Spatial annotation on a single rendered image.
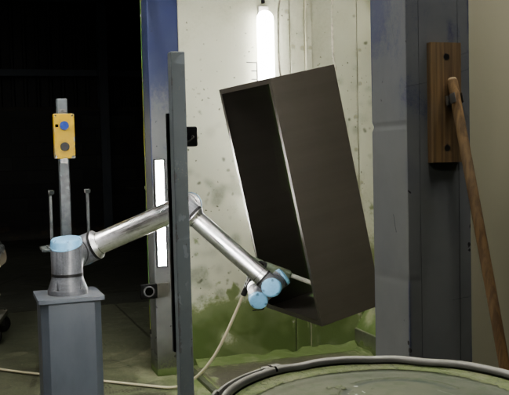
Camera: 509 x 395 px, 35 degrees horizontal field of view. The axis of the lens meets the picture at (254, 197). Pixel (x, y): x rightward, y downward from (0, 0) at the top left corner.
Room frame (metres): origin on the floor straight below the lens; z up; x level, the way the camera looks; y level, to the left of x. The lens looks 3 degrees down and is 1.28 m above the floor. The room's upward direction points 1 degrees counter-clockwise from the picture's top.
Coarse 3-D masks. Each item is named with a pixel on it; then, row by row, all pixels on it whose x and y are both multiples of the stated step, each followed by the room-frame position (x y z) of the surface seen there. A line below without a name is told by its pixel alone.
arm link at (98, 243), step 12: (192, 192) 3.96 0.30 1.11; (168, 204) 3.92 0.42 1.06; (144, 216) 3.93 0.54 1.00; (156, 216) 3.92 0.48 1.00; (168, 216) 3.91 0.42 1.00; (108, 228) 3.99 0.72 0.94; (120, 228) 3.95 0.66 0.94; (132, 228) 3.94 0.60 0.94; (144, 228) 3.93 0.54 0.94; (156, 228) 3.94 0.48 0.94; (84, 240) 3.97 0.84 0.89; (96, 240) 3.97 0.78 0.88; (108, 240) 3.96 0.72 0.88; (120, 240) 3.95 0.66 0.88; (132, 240) 3.97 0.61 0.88; (96, 252) 3.96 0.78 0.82
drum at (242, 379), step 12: (312, 360) 1.54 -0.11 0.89; (324, 360) 1.55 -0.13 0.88; (336, 360) 1.56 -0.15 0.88; (348, 360) 1.56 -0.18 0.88; (360, 360) 1.56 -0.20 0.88; (372, 360) 1.56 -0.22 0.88; (384, 360) 1.56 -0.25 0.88; (396, 360) 1.56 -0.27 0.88; (408, 360) 1.55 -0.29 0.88; (420, 360) 1.54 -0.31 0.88; (432, 360) 1.53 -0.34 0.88; (444, 360) 1.52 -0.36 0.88; (252, 372) 1.47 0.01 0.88; (264, 372) 1.47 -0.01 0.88; (276, 372) 1.49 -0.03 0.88; (288, 372) 1.51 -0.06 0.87; (480, 372) 1.48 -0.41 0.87; (492, 372) 1.46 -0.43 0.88; (504, 372) 1.44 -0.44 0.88; (228, 384) 1.40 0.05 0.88; (240, 384) 1.41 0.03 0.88
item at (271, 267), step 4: (268, 264) 4.16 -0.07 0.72; (272, 264) 4.18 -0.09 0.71; (268, 268) 4.16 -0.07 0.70; (272, 268) 4.16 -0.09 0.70; (276, 268) 4.16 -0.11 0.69; (280, 268) 4.17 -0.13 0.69; (284, 268) 4.20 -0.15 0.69; (272, 272) 4.17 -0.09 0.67; (284, 272) 4.17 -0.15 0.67; (288, 272) 4.17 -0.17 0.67; (288, 276) 4.18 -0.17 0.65; (292, 276) 4.19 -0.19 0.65; (296, 276) 4.20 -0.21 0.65; (300, 280) 4.20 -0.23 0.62; (304, 280) 4.20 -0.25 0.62; (308, 280) 4.21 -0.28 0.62; (244, 284) 4.19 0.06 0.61; (244, 288) 4.19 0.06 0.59; (244, 292) 4.19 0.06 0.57
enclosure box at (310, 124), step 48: (240, 96) 4.30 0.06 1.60; (288, 96) 3.75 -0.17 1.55; (336, 96) 3.86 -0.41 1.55; (240, 144) 4.30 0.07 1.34; (288, 144) 3.74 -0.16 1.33; (336, 144) 3.85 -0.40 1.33; (288, 192) 4.41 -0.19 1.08; (336, 192) 3.85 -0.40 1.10; (288, 240) 4.41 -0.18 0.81; (336, 240) 3.85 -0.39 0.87; (288, 288) 4.40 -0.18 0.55; (336, 288) 3.84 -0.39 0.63
